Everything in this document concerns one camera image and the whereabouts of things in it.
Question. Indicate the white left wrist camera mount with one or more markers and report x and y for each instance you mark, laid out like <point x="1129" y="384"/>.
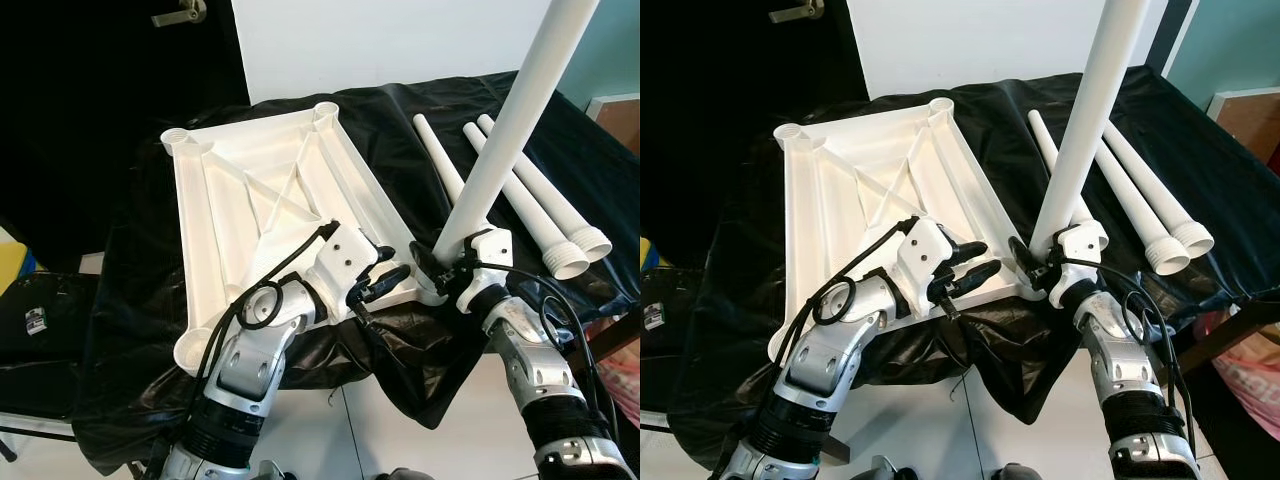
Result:
<point x="925" y="260"/>
<point x="345" y="265"/>

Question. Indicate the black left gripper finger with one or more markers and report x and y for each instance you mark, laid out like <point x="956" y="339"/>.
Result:
<point x="975" y="280"/>
<point x="390" y="283"/>
<point x="385" y="255"/>
<point x="971" y="252"/>

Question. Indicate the white plastic children table top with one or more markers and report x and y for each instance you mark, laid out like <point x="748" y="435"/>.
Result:
<point x="250" y="170"/>
<point x="860" y="170"/>

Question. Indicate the black shiny table cloth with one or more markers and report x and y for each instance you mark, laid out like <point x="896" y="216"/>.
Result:
<point x="720" y="330"/>
<point x="130" y="330"/>

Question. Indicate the yellow blue foam mat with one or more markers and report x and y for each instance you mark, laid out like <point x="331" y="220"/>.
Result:
<point x="8" y="265"/>

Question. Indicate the pink plastic bag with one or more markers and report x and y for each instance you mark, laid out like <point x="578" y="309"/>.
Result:
<point x="1250" y="370"/>
<point x="625" y="385"/>

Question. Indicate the brown cardboard box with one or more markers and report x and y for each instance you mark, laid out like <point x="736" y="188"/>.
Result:
<point x="620" y="125"/>
<point x="1250" y="125"/>

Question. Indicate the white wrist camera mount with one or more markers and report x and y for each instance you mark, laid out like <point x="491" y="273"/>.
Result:
<point x="925" y="260"/>
<point x="345" y="265"/>
<point x="490" y="255"/>
<point x="1082" y="245"/>

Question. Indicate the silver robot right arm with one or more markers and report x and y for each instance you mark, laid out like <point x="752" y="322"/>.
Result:
<point x="1110" y="345"/>
<point x="525" y="350"/>

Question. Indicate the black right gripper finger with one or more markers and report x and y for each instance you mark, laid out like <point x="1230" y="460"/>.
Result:
<point x="432" y="268"/>
<point x="1028" y="264"/>

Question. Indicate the black metal stand leg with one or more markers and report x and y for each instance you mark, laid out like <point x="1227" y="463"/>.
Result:
<point x="40" y="425"/>

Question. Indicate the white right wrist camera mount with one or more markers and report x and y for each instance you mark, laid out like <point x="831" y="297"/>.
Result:
<point x="1082" y="245"/>
<point x="490" y="255"/>

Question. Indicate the black bag with white label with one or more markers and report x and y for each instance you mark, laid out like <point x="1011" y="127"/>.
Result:
<point x="37" y="320"/>
<point x="653" y="315"/>

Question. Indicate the silver robot left leg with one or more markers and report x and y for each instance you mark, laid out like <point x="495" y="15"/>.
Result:
<point x="888" y="470"/>
<point x="270" y="472"/>

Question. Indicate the brown wooden table leg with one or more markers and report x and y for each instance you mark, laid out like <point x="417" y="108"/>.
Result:
<point x="1220" y="345"/>
<point x="615" y="340"/>
<point x="836" y="452"/>

